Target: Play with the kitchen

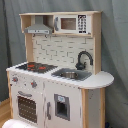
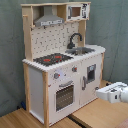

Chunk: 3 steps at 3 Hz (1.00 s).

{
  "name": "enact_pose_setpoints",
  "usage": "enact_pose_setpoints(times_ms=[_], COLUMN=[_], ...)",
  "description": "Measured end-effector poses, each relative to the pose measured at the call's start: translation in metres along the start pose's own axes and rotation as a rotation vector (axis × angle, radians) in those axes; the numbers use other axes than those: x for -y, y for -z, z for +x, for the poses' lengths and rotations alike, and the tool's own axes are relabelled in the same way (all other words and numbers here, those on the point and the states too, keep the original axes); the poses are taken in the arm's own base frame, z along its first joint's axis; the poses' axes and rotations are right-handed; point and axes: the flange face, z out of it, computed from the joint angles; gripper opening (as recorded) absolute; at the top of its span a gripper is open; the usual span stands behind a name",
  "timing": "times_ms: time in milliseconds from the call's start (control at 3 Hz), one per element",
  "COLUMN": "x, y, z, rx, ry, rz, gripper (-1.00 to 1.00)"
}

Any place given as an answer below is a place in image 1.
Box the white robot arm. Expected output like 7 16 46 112
2 119 32 128

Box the wooden toy kitchen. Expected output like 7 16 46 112
7 11 114 128

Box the black toy faucet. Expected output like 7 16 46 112
75 51 93 70

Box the grey toy sink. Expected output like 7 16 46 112
52 68 92 81

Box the black toy stovetop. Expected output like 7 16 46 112
18 62 55 73

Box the right red oven knob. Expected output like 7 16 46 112
31 81 37 88

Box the red oven knob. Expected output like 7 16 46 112
31 81 37 88
12 77 18 82

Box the white cabinet door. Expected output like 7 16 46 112
45 82 82 128

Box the grey range hood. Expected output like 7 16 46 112
24 16 52 34

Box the left red oven knob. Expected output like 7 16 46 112
12 77 18 82

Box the toy oven door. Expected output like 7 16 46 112
11 86 44 128

